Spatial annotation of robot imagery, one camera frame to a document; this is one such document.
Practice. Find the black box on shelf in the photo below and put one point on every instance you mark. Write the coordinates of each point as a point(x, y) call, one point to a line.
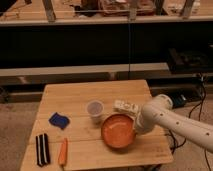
point(189, 62)

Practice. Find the white rectangular packet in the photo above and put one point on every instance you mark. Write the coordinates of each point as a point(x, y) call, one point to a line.
point(126, 107)

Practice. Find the blue sponge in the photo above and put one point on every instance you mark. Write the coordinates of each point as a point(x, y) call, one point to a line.
point(59, 121)

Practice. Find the long wooden shelf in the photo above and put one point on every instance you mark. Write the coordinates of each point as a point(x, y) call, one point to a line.
point(58, 74)

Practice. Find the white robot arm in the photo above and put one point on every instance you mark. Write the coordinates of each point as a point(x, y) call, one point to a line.
point(158, 111)

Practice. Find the orange carrot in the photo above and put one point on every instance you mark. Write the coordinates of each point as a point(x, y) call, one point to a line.
point(63, 153)

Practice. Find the clear plastic cup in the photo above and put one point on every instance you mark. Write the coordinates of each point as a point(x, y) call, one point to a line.
point(94, 109)

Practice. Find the orange ceramic bowl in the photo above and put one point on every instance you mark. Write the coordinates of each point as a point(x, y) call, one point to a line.
point(117, 131)

